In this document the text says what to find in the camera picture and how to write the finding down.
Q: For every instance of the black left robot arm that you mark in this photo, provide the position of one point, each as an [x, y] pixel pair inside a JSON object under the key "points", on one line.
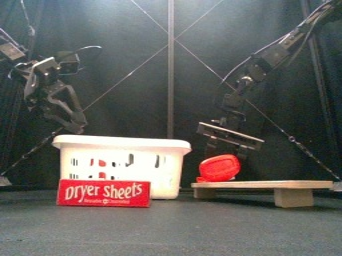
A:
{"points": [[14, 50]]}

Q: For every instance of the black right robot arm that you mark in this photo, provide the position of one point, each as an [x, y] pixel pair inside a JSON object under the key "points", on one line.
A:
{"points": [[285, 43]]}

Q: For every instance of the small wooden ironing board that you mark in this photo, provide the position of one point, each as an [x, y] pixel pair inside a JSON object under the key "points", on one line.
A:
{"points": [[262, 190]]}

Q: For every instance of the red white toy detergent pack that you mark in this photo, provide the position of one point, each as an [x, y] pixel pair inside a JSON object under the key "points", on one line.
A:
{"points": [[102, 163]]}

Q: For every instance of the white plastic laundry basket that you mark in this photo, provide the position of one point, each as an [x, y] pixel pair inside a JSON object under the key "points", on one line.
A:
{"points": [[122, 165]]}

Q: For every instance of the red dryer sheets box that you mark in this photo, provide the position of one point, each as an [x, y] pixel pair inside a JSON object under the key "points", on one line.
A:
{"points": [[103, 192]]}

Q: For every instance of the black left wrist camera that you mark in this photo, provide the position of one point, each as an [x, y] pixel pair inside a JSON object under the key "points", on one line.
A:
{"points": [[69, 63]]}

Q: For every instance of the dark vertical frame pole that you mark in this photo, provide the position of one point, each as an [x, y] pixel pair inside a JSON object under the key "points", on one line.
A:
{"points": [[170, 66]]}

